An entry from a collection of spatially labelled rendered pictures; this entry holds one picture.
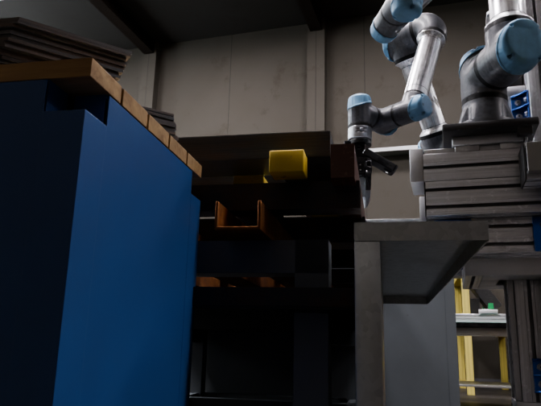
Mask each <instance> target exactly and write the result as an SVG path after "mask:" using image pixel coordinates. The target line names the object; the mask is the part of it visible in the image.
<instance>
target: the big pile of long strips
mask: <svg viewBox="0 0 541 406"><path fill-rule="evenodd" d="M131 55H132V51H129V50H126V49H123V48H119V47H115V46H113V45H110V44H107V43H102V42H100V41H97V40H94V39H90V38H87V37H84V36H81V35H77V34H73V33H71V32H68V31H63V30H61V29H58V28H55V27H50V26H48V25H45V24H42V23H37V22H35V21H31V20H29V19H25V18H21V17H13V18H5V19H0V64H17V63H27V62H38V61H49V60H69V59H80V58H90V57H92V58H94V59H95V61H96V62H97V63H98V64H99V65H100V66H101V67H102V68H103V69H104V70H105V71H106V72H107V73H108V74H109V75H110V76H111V77H112V78H113V79H114V80H115V81H116V82H118V81H119V80H120V78H121V75H122V74H123V71H124V69H125V67H126V65H127V61H128V59H129V58H131ZM141 107H142V108H143V109H144V110H145V111H146V112H147V113H148V114H150V115H151V116H152V117H153V118H154V119H155V120H156V121H157V122H158V123H159V124H160V125H161V126H162V127H163V128H164V129H165V130H166V131H167V132H168V133H169V135H171V136H172V137H173V138H174V139H175V140H176V141H178V140H179V138H178V136H176V133H175V131H176V123H175V122H174V114H170V113H168V112H164V111H161V110H155V109H152V108H148V107H145V106H141Z"/></svg>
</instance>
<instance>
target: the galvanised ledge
mask: <svg viewBox="0 0 541 406"><path fill-rule="evenodd" d="M488 241H489V225H488V220H487V221H437V222H354V242H380V246H381V262H382V293H383V304H415V305H428V304H429V303H430V302H431V301H432V300H433V298H434V297H435V296H436V295H437V294H438V293H439V292H440V291H441V290H442V289H443V288H444V287H445V286H446V285H447V284H448V283H449V282H450V280H451V279H452V278H453V277H454V276H455V275H456V274H457V273H458V272H459V271H460V270H461V269H462V268H463V267H464V266H465V265H466V264H467V262H468V261H469V260H470V259H471V258H472V257H473V256H474V255H475V254H476V253H477V252H478V251H479V250H480V249H481V248H482V247H483V246H484V245H485V244H486V243H487V242H488Z"/></svg>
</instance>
